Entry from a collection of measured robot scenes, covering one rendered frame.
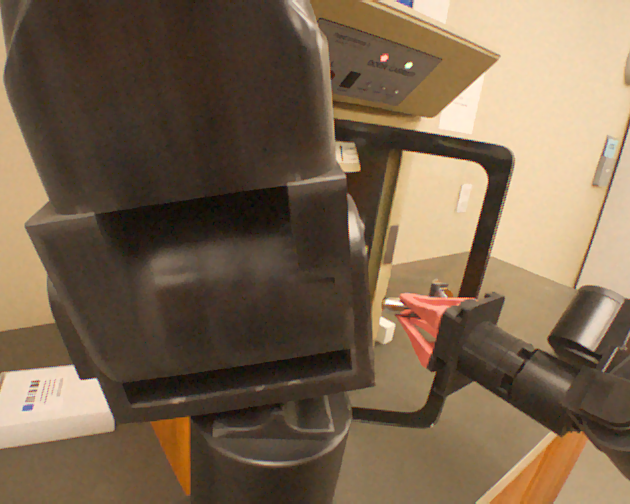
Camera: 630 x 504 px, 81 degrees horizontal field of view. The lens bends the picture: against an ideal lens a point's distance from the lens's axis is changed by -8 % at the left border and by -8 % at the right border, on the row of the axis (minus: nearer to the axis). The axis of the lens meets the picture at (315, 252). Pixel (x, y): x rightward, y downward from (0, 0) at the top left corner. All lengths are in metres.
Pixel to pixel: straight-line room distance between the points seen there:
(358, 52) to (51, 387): 0.61
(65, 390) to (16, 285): 0.32
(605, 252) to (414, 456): 2.93
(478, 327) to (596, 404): 0.13
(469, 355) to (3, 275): 0.81
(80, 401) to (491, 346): 0.53
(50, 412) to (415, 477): 0.51
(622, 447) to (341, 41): 0.41
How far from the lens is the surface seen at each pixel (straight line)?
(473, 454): 0.71
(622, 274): 3.44
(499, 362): 0.39
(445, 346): 0.40
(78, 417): 0.64
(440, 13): 0.55
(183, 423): 0.49
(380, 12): 0.44
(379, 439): 0.67
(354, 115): 0.57
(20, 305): 0.95
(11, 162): 0.86
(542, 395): 0.38
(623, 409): 0.32
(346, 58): 0.46
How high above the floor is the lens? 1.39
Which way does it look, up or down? 19 degrees down
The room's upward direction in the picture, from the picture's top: 8 degrees clockwise
